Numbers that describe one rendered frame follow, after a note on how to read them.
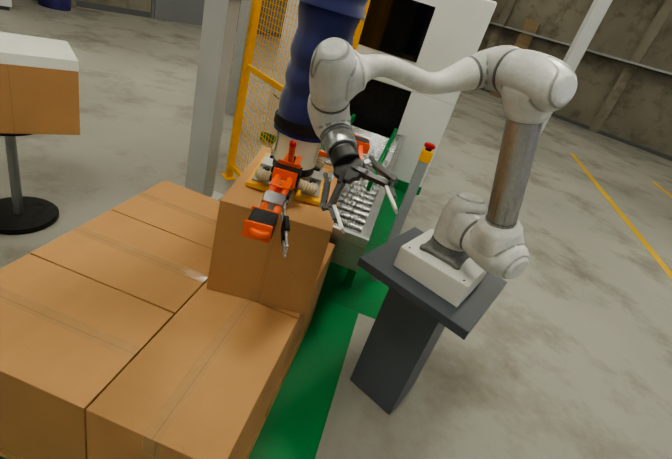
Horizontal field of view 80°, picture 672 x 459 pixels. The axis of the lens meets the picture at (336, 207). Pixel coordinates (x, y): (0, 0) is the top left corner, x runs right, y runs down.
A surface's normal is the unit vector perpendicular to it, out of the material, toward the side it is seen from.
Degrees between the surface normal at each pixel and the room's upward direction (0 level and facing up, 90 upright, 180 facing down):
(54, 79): 90
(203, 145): 90
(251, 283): 90
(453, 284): 90
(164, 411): 0
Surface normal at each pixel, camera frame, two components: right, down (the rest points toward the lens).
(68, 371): 0.26, -0.85
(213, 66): -0.24, 0.39
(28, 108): 0.58, 0.51
